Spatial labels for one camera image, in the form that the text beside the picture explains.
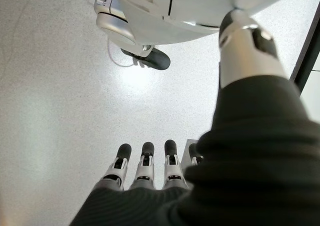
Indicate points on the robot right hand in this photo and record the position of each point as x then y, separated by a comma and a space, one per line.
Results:
250, 161

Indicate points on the white robot body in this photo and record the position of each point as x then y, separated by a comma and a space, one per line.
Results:
187, 11

